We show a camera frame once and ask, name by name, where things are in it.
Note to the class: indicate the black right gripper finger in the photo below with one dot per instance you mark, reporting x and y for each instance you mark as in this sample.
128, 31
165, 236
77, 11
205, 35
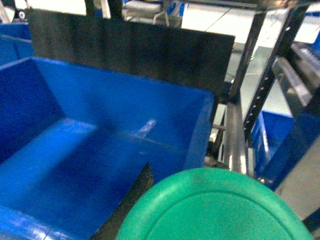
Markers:
110, 228

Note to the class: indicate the green mushroom push button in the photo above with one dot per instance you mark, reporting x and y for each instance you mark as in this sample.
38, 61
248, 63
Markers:
211, 204

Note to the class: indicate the large open blue bin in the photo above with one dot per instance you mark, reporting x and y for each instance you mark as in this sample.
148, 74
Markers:
74, 138

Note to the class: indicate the perforated steel shelf post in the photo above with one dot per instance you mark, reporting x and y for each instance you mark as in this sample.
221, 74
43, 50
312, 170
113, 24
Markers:
288, 32

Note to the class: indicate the black backing board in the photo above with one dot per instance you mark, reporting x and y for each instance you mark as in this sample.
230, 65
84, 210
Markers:
187, 57

